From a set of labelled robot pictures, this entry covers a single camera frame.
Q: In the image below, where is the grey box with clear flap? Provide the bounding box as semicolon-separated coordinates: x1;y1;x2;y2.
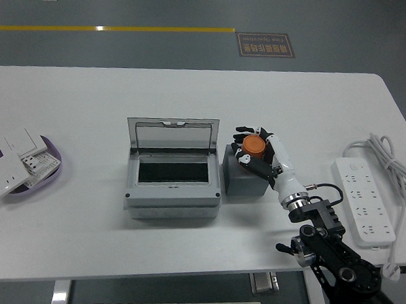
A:
121;114;225;224

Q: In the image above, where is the white wall socket plate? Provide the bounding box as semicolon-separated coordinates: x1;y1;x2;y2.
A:
0;150;37;204

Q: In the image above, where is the white perforated socket module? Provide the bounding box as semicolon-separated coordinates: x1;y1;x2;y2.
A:
18;149;61;189

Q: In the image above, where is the white wall switch plate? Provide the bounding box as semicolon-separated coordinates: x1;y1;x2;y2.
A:
3;126;50;158

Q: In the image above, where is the grey control box under table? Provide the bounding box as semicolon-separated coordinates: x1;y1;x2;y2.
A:
249;270;281;296

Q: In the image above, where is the white and black robot right hand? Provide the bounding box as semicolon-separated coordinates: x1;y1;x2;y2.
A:
228;125;312;208

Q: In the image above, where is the orange cylinder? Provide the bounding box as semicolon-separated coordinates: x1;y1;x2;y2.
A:
241;134;267;160

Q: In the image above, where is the purple tray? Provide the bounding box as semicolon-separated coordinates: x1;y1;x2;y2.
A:
0;133;67;200

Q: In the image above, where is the white power strip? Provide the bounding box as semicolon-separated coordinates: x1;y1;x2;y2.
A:
327;155;401;251

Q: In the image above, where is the grey cube with round hole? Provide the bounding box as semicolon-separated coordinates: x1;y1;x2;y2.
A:
220;143;271;199

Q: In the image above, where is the white table leg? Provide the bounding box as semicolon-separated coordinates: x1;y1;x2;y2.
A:
50;279;73;304
300;269;334;304

